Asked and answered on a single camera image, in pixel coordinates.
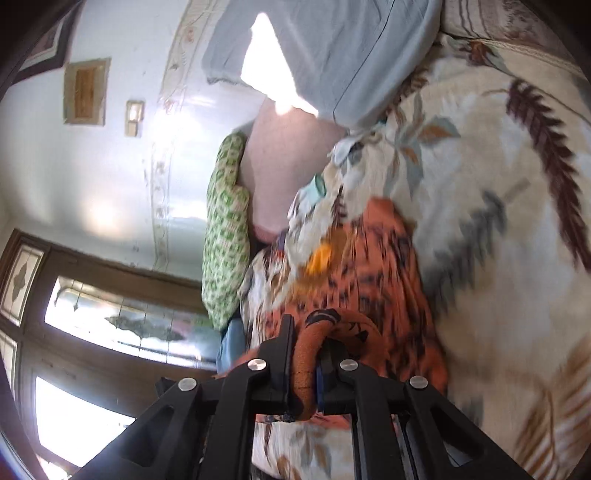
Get small white cloth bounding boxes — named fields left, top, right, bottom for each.
left=332, top=134, right=370, bottom=164

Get blue folded cloth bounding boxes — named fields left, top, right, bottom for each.
left=217, top=318, right=245, bottom=372

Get striped bed cushion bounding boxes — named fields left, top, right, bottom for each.
left=438, top=0, right=568, bottom=43

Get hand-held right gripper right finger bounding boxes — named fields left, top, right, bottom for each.
left=316, top=342, right=532, bottom=480

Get orange floral garment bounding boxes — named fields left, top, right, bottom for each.
left=215, top=198, right=448, bottom=423

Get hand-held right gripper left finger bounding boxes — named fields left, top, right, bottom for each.
left=69, top=315, right=296, bottom=480

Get teal small cloth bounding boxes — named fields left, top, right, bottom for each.
left=307, top=174, right=328, bottom=204

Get framed wall plaque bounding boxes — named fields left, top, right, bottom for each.
left=63, top=57, right=112, bottom=127

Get wooden door with patterned glass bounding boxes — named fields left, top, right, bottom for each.
left=0, top=229, right=222, bottom=480

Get white socks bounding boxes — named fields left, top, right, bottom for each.
left=291, top=187, right=319, bottom=219

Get grey-blue pillow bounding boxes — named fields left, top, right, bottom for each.
left=202, top=0, right=444, bottom=132

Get dark framed wall picture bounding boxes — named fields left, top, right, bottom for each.
left=9, top=0, right=81, bottom=86

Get green checked pillow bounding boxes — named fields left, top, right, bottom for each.
left=202, top=132, right=252, bottom=330

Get pink bedsheet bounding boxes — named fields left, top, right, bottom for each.
left=242, top=99, right=347, bottom=241

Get leaf print blanket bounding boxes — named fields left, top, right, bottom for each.
left=238, top=37, right=591, bottom=480

